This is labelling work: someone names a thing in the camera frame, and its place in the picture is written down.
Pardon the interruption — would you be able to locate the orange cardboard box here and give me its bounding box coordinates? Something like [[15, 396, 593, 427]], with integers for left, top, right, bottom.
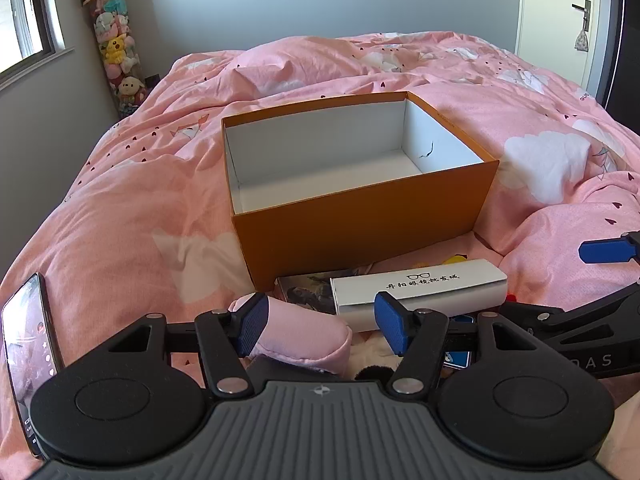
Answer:
[[221, 91, 500, 293]]

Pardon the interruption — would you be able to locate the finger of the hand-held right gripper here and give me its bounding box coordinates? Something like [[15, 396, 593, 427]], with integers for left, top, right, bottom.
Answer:
[[579, 230, 640, 266], [500, 280, 640, 344]]

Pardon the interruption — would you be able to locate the door handle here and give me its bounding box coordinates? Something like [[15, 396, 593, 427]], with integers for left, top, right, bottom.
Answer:
[[571, 0, 594, 36]]

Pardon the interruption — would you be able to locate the white glasses box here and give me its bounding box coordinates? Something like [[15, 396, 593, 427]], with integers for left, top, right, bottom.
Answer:
[[329, 258, 508, 333]]

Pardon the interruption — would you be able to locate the dark photo card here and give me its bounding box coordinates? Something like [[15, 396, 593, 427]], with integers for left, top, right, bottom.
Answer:
[[275, 271, 337, 317]]

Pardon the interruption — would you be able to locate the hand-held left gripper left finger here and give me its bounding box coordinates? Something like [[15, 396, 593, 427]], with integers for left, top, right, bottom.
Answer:
[[106, 291, 272, 399]]

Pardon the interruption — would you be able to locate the dark cabinet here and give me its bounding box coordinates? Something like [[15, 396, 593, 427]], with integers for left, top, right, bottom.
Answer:
[[602, 0, 640, 136]]

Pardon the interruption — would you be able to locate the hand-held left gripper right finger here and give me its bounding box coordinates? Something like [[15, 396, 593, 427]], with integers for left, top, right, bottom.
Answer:
[[374, 290, 544, 401]]

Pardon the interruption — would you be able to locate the pink printed blanket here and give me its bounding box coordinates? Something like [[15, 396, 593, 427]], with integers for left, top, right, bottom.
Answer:
[[0, 32, 640, 480]]

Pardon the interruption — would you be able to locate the tube of plush toys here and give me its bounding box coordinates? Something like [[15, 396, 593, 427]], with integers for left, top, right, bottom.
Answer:
[[82, 0, 148, 117]]

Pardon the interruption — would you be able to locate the window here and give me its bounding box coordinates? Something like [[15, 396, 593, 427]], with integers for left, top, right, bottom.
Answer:
[[0, 0, 75, 92]]

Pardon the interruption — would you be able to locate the smartphone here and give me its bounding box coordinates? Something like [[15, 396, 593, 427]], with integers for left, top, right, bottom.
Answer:
[[1, 272, 66, 458]]

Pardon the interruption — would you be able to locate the white door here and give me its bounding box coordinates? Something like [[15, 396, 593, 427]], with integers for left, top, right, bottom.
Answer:
[[515, 0, 608, 93]]

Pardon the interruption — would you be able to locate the pink fabric pouch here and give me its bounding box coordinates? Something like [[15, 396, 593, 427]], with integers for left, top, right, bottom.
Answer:
[[227, 294, 353, 376]]

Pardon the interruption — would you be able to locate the blue printed card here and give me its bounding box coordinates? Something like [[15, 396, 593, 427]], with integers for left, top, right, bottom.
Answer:
[[442, 349, 475, 370]]

